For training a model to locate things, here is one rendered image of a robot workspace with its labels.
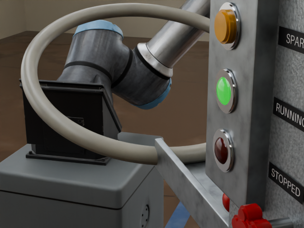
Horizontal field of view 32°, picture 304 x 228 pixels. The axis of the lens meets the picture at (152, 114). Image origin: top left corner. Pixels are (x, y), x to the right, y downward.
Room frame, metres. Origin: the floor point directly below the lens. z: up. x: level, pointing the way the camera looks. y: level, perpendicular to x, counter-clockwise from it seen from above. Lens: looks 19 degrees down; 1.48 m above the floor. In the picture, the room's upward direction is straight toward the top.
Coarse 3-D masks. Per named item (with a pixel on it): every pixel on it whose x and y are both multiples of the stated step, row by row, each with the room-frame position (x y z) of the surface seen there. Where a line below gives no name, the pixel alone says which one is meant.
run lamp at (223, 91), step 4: (220, 80) 0.41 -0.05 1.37; (224, 80) 0.40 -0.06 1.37; (220, 84) 0.40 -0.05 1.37; (224, 84) 0.40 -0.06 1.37; (216, 88) 0.41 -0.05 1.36; (220, 88) 0.40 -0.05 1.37; (224, 88) 0.40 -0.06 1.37; (228, 88) 0.39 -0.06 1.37; (220, 92) 0.40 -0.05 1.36; (224, 92) 0.40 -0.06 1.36; (228, 92) 0.39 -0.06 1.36; (220, 96) 0.40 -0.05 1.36; (224, 96) 0.40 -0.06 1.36; (228, 96) 0.39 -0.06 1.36; (220, 100) 0.40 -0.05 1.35; (224, 100) 0.40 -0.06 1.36; (228, 100) 0.39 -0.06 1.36; (224, 104) 0.40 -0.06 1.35
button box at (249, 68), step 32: (224, 0) 0.42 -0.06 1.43; (256, 0) 0.37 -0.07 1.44; (256, 32) 0.37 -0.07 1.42; (224, 64) 0.41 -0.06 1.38; (256, 64) 0.37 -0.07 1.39; (256, 96) 0.37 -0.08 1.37; (224, 128) 0.41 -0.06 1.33; (256, 128) 0.37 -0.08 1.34; (256, 160) 0.37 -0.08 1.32; (224, 192) 0.40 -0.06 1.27; (256, 192) 0.37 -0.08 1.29
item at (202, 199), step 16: (160, 144) 0.77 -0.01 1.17; (160, 160) 0.76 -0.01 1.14; (176, 160) 0.71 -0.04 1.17; (176, 176) 0.69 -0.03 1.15; (192, 176) 0.66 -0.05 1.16; (176, 192) 0.69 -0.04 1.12; (192, 192) 0.64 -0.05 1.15; (208, 192) 0.62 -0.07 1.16; (192, 208) 0.64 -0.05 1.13; (208, 208) 0.59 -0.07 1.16; (224, 208) 0.65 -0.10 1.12; (208, 224) 0.59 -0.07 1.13; (224, 224) 0.54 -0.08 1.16
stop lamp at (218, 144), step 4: (216, 140) 0.41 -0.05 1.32; (220, 140) 0.40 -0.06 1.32; (216, 144) 0.40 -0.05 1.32; (220, 144) 0.40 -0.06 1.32; (224, 144) 0.40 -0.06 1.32; (216, 148) 0.40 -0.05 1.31; (220, 148) 0.40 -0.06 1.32; (224, 148) 0.40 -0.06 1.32; (216, 152) 0.40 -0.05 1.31; (220, 152) 0.40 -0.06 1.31; (224, 152) 0.39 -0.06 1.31; (216, 156) 0.40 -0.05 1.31; (220, 156) 0.40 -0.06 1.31; (224, 156) 0.39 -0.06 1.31; (220, 160) 0.40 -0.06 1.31; (224, 160) 0.39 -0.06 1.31
